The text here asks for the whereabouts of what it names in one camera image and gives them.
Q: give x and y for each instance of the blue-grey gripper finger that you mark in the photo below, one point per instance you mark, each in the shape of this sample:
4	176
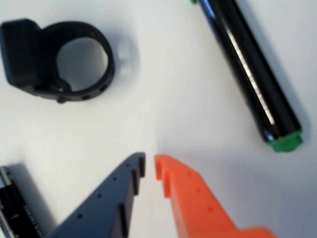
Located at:
106	205

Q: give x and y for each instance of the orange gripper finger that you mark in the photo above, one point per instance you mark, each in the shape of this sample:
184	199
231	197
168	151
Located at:
195	210

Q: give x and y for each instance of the black rectangular device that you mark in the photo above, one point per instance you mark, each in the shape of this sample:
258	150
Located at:
15	205

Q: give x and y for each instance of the black marker with green cap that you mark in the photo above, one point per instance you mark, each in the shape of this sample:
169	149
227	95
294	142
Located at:
237	54

